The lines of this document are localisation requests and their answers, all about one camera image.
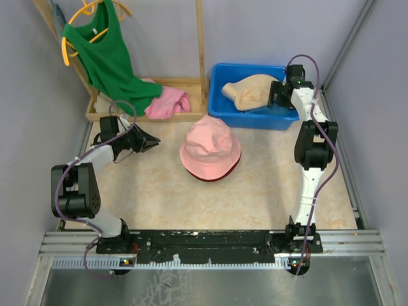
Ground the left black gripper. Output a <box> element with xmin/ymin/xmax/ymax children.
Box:
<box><xmin>115</xmin><ymin>123</ymin><xmax>160</xmax><ymax>153</ymax></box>

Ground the blue bucket hat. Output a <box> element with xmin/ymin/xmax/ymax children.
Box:
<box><xmin>245</xmin><ymin>105</ymin><xmax>298</xmax><ymax>117</ymax></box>

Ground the beige bucket hat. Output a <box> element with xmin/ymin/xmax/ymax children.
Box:
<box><xmin>221</xmin><ymin>74</ymin><xmax>278</xmax><ymax>112</ymax></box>

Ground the blue plastic bin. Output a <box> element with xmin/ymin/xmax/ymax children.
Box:
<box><xmin>208</xmin><ymin>63</ymin><xmax>299</xmax><ymax>131</ymax></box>

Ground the pink bucket hat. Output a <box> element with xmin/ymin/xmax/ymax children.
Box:
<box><xmin>179</xmin><ymin>115</ymin><xmax>242</xmax><ymax>179</ymax></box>

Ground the wooden clothes rack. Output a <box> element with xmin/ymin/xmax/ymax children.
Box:
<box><xmin>33</xmin><ymin>1</ymin><xmax>209</xmax><ymax>123</ymax></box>

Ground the dark red bucket hat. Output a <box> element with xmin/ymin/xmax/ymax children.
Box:
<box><xmin>186</xmin><ymin>159</ymin><xmax>240</xmax><ymax>183</ymax></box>

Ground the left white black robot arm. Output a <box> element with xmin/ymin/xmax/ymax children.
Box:
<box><xmin>51</xmin><ymin>115</ymin><xmax>161</xmax><ymax>254</ymax></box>

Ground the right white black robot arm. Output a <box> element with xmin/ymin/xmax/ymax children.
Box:
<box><xmin>269</xmin><ymin>64</ymin><xmax>339</xmax><ymax>252</ymax></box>

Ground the pink crumpled garment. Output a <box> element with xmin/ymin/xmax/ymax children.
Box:
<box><xmin>145</xmin><ymin>86</ymin><xmax>191</xmax><ymax>120</ymax></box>

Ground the green tank top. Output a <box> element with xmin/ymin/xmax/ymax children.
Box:
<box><xmin>62</xmin><ymin>1</ymin><xmax>163</xmax><ymax>117</ymax></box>

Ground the yellow clothes hanger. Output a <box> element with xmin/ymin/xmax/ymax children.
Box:
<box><xmin>61</xmin><ymin>1</ymin><xmax>133</xmax><ymax>67</ymax></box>

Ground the teal clothes hanger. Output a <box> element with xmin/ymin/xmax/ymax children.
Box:
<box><xmin>51</xmin><ymin>1</ymin><xmax>66</xmax><ymax>41</ymax></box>

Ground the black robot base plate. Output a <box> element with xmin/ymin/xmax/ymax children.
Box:
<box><xmin>96</xmin><ymin>229</ymin><xmax>323</xmax><ymax>273</ymax></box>

